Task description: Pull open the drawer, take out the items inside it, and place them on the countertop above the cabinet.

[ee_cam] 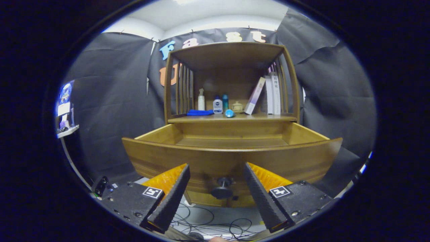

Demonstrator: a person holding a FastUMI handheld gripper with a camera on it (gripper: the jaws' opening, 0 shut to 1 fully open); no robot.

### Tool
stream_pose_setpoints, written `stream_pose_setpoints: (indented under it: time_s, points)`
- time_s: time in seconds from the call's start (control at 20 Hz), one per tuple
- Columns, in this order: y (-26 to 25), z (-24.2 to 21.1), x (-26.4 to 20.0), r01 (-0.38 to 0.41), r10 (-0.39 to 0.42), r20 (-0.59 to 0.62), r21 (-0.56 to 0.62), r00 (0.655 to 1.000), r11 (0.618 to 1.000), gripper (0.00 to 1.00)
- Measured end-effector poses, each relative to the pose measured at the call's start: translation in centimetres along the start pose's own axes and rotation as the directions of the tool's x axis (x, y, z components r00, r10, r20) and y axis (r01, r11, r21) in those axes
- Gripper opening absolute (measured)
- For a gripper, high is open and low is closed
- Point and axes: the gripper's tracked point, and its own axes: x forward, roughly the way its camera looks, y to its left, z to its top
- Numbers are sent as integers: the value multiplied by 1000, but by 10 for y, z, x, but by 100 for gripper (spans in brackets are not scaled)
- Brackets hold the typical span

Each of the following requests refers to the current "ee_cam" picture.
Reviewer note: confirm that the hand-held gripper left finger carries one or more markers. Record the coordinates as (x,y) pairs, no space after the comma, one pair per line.
(171,201)

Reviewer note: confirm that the purple and white box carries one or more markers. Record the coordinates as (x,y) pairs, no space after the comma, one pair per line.
(254,97)

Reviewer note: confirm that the teal bottle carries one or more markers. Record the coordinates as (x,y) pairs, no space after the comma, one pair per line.
(225,101)

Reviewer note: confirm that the black drawer knob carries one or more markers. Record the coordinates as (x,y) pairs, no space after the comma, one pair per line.
(221,191)

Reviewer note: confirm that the blue and white tube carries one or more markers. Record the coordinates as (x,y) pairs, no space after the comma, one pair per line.
(229,113)

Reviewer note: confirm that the white pump bottle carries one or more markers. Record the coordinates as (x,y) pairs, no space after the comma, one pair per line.
(201,101)

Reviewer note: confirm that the wooden countertop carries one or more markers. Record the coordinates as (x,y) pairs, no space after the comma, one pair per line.
(262,117)

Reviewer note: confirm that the beige lidded ceramic cup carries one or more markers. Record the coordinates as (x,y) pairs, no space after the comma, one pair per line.
(237,107)

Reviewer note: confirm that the folded blue cloth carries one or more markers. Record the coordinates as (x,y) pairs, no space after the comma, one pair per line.
(200,113)

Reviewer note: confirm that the white book with black print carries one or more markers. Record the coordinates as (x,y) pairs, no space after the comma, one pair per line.
(275,95)

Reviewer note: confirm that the black backdrop cloth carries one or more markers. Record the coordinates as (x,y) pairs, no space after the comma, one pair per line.
(111,101)

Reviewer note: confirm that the wooden cabinet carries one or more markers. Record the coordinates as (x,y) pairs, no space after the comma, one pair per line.
(231,80)

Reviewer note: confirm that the small black device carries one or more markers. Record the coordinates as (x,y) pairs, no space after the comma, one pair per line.
(100,186)

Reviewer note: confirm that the white lotion bottle blue cap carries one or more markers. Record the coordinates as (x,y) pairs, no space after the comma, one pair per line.
(217,106)

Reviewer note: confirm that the white desk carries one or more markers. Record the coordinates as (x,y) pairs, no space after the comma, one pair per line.
(67,131)

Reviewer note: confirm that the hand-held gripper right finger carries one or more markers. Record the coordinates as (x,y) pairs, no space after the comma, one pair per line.
(260,201)

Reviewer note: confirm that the computer monitor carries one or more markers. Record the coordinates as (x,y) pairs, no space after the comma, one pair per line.
(65,95)

